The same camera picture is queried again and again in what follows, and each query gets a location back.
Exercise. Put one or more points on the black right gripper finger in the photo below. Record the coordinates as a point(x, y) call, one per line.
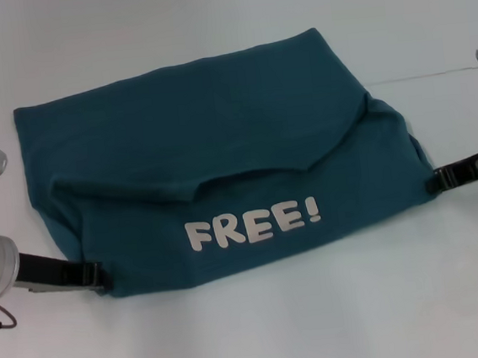
point(440, 181)

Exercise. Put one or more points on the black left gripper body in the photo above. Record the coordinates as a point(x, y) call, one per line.
point(49, 271)

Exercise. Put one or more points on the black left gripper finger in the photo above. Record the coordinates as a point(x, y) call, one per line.
point(96, 275)

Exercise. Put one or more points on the teal blue shirt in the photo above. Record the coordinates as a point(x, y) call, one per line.
point(220, 159)

